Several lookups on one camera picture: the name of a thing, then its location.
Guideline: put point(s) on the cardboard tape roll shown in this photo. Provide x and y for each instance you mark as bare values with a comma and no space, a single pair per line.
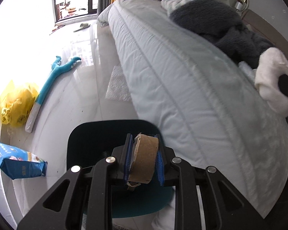
144,158

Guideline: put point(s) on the white fluffy cloth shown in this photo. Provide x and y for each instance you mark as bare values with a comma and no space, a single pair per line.
271,76

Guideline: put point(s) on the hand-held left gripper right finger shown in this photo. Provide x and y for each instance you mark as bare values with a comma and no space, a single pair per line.
159,165

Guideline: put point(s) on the blue printed bag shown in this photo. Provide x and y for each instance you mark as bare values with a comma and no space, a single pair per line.
16,163

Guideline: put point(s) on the yellow plastic bag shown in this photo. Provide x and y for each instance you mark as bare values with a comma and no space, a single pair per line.
16,105

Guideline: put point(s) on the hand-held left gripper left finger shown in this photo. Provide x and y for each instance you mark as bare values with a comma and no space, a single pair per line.
126,158

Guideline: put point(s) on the black framed glass door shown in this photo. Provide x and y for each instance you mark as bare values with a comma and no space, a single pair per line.
54,2

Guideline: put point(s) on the bubble wrap sheet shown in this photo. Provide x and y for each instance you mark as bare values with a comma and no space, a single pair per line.
117,83

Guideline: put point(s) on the pale green slipper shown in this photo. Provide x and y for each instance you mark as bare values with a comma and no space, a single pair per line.
82,26

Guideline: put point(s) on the dark grey fleece blanket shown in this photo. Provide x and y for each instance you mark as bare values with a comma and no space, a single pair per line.
206,16

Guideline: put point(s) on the silver table lamp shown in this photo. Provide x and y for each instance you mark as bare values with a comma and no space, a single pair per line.
239,5

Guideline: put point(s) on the beige padded headboard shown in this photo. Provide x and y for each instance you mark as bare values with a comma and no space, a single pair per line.
266,26

